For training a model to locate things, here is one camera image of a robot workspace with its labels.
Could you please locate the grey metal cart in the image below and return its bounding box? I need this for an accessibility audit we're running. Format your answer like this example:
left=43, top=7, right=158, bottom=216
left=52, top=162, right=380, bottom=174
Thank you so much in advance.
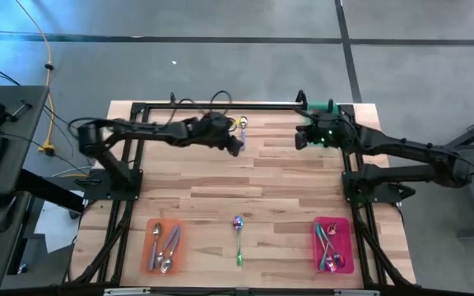
left=442, top=105, right=474, bottom=240

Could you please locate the orange plastic tray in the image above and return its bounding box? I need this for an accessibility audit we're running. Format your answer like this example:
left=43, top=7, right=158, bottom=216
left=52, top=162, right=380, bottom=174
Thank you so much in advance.
left=139, top=217, right=187, bottom=276

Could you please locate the black desk leg bar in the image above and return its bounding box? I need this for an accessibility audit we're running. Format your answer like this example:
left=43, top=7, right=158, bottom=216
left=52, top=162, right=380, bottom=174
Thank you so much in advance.
left=14, top=168, right=86, bottom=215

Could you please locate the white paper sheet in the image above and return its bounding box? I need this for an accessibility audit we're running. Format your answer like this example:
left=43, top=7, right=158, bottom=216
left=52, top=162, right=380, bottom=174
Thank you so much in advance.
left=34, top=200, right=85, bottom=254

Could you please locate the grey-handled spoon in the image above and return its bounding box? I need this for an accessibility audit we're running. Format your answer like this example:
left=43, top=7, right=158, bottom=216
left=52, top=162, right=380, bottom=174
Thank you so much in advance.
left=320, top=223, right=340, bottom=271

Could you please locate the grey desk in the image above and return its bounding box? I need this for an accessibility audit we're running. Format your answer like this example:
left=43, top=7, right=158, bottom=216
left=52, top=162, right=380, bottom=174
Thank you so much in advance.
left=0, top=85, right=51, bottom=291

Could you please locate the black computer mouse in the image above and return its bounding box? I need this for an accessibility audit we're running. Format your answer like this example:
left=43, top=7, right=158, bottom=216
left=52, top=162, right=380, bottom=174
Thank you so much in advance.
left=0, top=194, right=18, bottom=234

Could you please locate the teal plastic tray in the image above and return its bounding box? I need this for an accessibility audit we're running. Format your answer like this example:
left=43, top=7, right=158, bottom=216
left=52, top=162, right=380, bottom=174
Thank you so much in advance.
left=305, top=101, right=341, bottom=148

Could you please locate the yellow cable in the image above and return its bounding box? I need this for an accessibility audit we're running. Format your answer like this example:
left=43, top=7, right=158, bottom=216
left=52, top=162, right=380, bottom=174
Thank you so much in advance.
left=14, top=0, right=56, bottom=154

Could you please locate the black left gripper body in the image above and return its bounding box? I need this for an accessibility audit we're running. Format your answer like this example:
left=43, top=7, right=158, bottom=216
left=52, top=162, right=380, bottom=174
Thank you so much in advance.
left=187, top=113, right=236, bottom=149

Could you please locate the silver metal bracket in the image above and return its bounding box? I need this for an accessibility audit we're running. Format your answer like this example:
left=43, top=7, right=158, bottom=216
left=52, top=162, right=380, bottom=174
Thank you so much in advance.
left=103, top=288, right=152, bottom=296

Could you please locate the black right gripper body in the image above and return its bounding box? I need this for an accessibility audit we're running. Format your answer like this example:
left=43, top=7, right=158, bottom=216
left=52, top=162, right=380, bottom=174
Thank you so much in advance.
left=307, top=111, right=360, bottom=150

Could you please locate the iridescent rainbow spoon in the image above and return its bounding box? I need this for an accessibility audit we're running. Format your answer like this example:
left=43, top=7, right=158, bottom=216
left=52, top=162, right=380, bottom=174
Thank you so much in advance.
left=318, top=228, right=346, bottom=268
left=314, top=222, right=336, bottom=273
left=232, top=215, right=245, bottom=267

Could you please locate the black metal table frame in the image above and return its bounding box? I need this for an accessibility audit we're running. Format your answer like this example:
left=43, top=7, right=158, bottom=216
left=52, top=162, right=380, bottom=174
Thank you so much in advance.
left=62, top=100, right=417, bottom=289

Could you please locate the pink plastic tray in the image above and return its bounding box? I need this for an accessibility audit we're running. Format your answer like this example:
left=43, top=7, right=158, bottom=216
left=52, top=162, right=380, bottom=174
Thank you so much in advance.
left=312, top=216, right=356, bottom=275

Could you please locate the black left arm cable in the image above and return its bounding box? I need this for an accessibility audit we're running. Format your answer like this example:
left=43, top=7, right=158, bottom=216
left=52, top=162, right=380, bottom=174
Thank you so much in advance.
left=165, top=90, right=235, bottom=121

